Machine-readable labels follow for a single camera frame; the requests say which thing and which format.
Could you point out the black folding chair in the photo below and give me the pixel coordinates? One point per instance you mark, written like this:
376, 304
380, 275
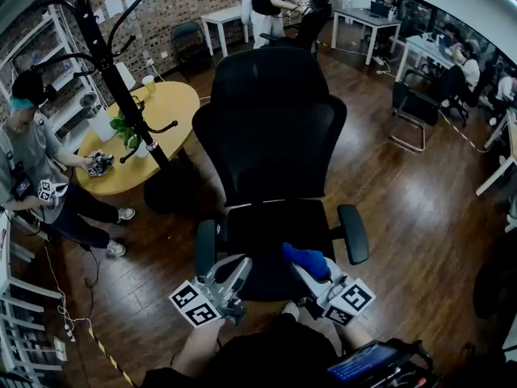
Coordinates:
187, 40

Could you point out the person's black clothing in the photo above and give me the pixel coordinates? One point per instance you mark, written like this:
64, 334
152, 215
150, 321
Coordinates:
262, 358

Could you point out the round yellow wooden table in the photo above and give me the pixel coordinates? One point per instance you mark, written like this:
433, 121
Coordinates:
169, 115

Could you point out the black office chair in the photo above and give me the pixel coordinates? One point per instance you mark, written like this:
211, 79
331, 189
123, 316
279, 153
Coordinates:
311, 26

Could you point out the green plant in white pot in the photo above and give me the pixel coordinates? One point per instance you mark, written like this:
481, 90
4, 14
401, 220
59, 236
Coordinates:
125, 129

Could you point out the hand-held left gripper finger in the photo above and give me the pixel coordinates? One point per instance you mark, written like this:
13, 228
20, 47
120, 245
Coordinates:
210, 271
242, 277

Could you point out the white floor box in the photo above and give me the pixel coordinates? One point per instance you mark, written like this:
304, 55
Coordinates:
60, 348

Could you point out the person's right forearm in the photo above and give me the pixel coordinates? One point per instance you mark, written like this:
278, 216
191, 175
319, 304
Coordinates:
355, 338

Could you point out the person's left forearm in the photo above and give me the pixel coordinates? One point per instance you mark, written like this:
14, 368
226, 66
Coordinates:
198, 350

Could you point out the cup of yellow drink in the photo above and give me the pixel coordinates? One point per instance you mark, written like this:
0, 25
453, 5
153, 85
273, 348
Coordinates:
148, 85

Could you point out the white metal shelf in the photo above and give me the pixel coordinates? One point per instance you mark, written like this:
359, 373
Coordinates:
60, 55

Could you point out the yellow black floor tape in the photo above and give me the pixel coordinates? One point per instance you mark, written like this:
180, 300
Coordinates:
462, 133
109, 356

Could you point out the white cylinder appliance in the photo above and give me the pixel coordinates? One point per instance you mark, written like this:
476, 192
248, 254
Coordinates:
101, 121

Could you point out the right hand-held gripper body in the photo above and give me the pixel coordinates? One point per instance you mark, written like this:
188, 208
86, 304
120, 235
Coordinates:
355, 301

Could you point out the grey hand-held gripper device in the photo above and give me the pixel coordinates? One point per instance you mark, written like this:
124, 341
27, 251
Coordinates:
101, 164

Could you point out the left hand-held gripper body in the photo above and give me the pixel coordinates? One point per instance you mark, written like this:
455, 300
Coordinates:
198, 309

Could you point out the black coat rack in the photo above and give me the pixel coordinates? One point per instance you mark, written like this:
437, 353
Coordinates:
121, 91

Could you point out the black cantilever chair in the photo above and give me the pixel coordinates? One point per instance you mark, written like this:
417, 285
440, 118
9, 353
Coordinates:
416, 103

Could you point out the white power strip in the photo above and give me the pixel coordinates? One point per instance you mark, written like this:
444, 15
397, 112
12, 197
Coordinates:
70, 333

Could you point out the person's white shoe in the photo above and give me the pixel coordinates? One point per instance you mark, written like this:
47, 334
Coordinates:
290, 310

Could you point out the small white table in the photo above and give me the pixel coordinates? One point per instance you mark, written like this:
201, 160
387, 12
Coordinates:
222, 16

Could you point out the blue cloth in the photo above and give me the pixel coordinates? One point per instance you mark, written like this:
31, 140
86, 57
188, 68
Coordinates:
307, 259

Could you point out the black chair armrest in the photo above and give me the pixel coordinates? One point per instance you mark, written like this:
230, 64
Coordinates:
206, 249
354, 234

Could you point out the black mesh chair backrest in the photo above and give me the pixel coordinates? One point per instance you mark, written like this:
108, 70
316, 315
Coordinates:
270, 127

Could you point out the chest device with blue screen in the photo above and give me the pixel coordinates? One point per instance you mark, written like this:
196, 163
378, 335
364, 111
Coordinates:
361, 362

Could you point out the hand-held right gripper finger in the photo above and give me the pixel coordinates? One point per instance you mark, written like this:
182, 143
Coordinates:
307, 283
334, 273

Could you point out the black office chair seat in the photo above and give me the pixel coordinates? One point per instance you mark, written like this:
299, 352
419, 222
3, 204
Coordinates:
270, 237

